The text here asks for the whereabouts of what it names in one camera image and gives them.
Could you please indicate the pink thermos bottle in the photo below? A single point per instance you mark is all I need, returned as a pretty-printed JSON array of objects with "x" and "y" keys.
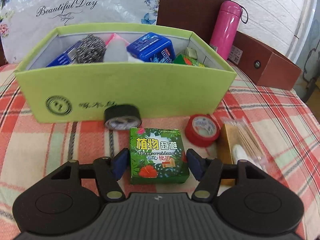
[{"x": 225, "y": 27}]

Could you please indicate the clear toothpick packet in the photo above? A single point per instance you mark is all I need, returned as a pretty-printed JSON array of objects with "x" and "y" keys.
[{"x": 250, "y": 142}]

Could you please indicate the blue medicine box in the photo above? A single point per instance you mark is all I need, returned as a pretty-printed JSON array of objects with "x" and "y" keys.
[{"x": 62, "y": 58}]

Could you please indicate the red tape roll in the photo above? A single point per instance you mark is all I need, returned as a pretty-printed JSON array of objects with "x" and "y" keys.
[{"x": 195, "y": 135}]

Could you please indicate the green printed carton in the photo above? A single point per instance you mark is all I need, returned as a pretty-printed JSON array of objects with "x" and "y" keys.
[
  {"x": 187, "y": 61},
  {"x": 157, "y": 155}
]

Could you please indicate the black tape roll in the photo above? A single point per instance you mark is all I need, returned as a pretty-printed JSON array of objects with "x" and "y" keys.
[{"x": 112, "y": 111}]

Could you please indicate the blue and white cleaner pack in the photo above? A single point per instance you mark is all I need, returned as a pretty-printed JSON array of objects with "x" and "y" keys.
[{"x": 150, "y": 46}]

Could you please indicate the small olive case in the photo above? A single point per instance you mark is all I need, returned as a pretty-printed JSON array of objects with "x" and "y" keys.
[{"x": 191, "y": 53}]

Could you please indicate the plaid bed sheet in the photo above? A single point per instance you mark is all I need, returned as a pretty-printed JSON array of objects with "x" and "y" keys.
[{"x": 37, "y": 142}]

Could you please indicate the brown wooden drawer box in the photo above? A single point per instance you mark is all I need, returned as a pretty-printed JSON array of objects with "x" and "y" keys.
[{"x": 275, "y": 72}]

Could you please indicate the steel wool scrubber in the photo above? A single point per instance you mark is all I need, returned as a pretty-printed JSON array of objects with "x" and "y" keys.
[{"x": 90, "y": 48}]

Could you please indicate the floral plastic bag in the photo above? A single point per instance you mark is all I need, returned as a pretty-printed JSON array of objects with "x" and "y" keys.
[{"x": 62, "y": 5}]

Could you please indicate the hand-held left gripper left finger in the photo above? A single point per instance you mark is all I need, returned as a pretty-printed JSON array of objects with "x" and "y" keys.
[{"x": 120, "y": 163}]

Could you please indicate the light green cardboard box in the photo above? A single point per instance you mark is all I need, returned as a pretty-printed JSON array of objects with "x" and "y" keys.
[{"x": 125, "y": 85}]

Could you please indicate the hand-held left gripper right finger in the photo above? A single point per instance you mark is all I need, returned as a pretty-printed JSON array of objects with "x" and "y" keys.
[{"x": 193, "y": 163}]

